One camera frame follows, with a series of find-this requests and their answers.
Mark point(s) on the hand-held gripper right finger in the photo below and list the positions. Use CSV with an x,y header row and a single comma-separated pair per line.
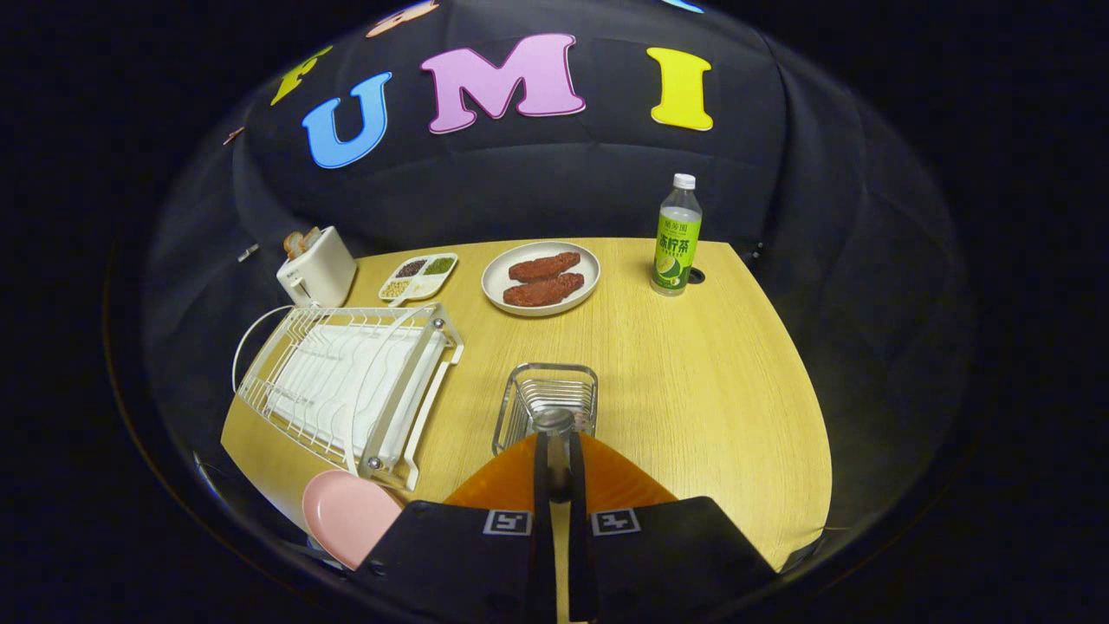
x,y
579,563

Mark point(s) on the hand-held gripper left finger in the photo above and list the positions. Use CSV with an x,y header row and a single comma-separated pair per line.
x,y
542,563

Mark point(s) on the pink plate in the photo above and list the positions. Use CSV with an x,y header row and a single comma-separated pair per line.
x,y
346,520

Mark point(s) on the white plate with meat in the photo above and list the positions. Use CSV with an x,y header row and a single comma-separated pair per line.
x,y
494,277

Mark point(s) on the red meat piece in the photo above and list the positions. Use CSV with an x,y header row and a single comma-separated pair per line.
x,y
544,290
544,266

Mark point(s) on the white drip tray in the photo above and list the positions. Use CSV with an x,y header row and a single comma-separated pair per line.
x,y
338,381

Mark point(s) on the white divided bean tray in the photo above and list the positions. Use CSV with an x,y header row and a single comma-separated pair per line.
x,y
424,286

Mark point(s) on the green label drink bottle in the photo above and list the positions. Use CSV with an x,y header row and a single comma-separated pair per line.
x,y
676,251

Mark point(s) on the white toaster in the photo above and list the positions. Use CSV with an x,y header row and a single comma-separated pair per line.
x,y
321,273

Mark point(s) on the black backdrop cloth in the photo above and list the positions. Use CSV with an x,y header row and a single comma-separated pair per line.
x,y
537,191

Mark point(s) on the toasted bread slice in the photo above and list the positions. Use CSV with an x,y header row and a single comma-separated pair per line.
x,y
293,245
310,239

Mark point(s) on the white cloth clip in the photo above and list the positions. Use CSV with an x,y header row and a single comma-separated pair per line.
x,y
248,253

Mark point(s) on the pink cloth clip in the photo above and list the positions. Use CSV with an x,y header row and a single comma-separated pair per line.
x,y
233,135

